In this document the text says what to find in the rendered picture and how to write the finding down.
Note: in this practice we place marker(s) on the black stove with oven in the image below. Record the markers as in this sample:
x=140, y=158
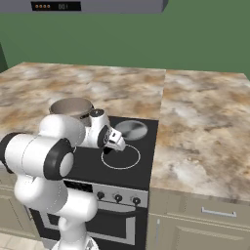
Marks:
x=130, y=175

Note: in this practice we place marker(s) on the beige cupboard run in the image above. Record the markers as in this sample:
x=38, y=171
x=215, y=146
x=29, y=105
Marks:
x=11, y=208

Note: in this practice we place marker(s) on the grey range hood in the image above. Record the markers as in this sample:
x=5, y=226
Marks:
x=97, y=6

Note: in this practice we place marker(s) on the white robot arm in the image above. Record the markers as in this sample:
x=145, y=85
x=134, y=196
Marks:
x=35, y=153

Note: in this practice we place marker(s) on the grey metal pot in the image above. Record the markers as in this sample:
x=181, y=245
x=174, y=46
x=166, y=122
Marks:
x=70, y=106

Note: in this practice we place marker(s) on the black oven door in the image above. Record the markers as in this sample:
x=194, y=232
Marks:
x=114, y=228

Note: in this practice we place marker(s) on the beige drawer front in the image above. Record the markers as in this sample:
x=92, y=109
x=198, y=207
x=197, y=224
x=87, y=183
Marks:
x=182, y=206

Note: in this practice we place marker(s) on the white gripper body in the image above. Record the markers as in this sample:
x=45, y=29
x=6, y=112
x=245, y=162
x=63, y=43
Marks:
x=119, y=143

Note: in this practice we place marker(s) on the black oven knob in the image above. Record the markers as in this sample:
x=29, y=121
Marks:
x=136, y=200
x=101, y=195
x=118, y=197

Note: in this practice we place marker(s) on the beige cupboard door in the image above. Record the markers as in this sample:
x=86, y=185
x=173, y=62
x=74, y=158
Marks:
x=201, y=236

